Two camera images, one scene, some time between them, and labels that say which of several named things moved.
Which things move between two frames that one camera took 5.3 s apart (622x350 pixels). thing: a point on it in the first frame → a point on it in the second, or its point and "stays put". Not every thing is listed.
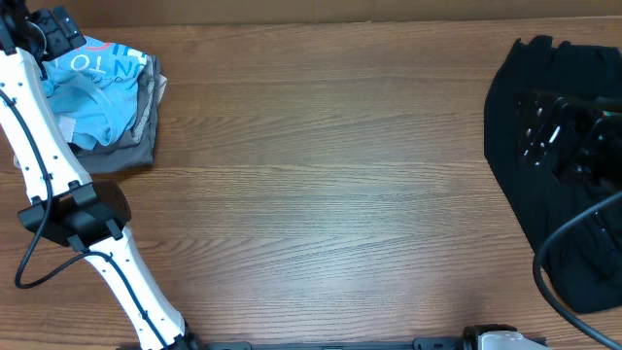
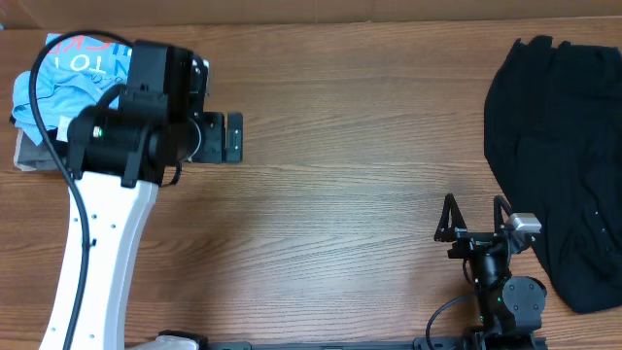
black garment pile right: x=584 y=268 stays put
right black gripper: x=566 y=123 → x=469 y=241
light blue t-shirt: x=91 y=89 stays put
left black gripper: x=58 y=43 → x=214 y=152
